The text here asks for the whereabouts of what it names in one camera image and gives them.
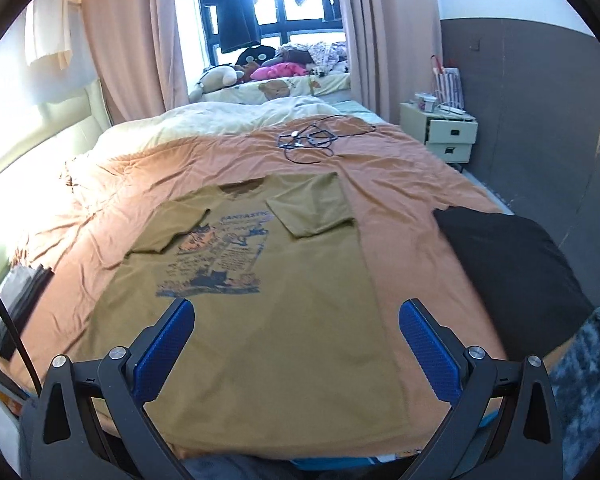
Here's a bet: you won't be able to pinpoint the cream padded headboard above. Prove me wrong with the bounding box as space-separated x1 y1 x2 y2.
0 79 111 174

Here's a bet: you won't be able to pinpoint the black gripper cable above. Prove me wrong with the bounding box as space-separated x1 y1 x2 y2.
0 261 42 397

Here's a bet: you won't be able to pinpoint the pink curtain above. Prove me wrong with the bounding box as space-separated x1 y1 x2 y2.
81 0 188 124
340 0 442 124

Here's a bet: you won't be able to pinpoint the dark blue shaggy rug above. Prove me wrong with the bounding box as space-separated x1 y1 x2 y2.
550 307 600 479

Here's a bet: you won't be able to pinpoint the white plush toy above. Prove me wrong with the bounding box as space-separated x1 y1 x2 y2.
188 65 244 103

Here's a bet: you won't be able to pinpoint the black round plush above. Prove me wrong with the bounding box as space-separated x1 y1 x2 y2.
237 44 276 66

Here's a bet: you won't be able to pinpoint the dark hanging coat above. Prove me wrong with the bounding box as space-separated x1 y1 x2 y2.
202 0 261 53

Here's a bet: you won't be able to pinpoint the orange bed duvet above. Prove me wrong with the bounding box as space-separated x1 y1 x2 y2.
7 115 562 453

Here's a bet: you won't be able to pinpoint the black folded clothes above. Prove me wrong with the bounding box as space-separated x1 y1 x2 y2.
434 207 594 361

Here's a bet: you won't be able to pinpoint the left pink curtain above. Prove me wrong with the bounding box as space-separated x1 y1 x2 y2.
81 0 188 124

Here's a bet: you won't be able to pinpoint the cream yellow blanket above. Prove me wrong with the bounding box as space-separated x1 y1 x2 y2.
92 96 339 158

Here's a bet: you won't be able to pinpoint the olive graphic t-shirt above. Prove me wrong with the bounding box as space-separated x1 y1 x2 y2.
64 171 414 461

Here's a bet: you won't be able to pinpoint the striped gift bag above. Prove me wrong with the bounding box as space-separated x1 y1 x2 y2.
431 55 465 110

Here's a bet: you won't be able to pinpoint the right pink curtain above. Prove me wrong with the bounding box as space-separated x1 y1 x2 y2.
340 0 442 124

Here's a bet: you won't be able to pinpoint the pink plush cloth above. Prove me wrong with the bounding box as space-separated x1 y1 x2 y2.
251 62 309 81

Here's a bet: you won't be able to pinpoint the cream bedside drawer cabinet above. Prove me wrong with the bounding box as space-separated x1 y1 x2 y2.
400 102 478 165

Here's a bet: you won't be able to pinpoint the black cable bundle on bed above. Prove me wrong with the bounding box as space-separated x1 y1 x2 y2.
276 115 378 165

